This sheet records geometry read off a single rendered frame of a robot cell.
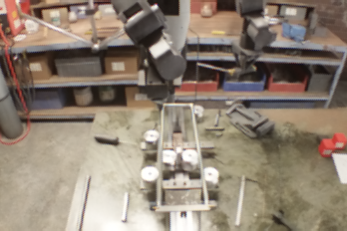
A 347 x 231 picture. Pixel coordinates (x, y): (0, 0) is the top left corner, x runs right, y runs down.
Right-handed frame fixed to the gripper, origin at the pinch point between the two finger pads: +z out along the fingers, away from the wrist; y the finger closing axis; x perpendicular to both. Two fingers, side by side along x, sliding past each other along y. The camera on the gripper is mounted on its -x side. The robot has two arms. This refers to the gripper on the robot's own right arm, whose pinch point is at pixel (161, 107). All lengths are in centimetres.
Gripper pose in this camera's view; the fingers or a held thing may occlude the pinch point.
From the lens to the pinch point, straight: 71.2
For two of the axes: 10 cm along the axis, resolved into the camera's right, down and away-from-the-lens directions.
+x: 0.0, -6.4, 7.6
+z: 0.0, 7.6, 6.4
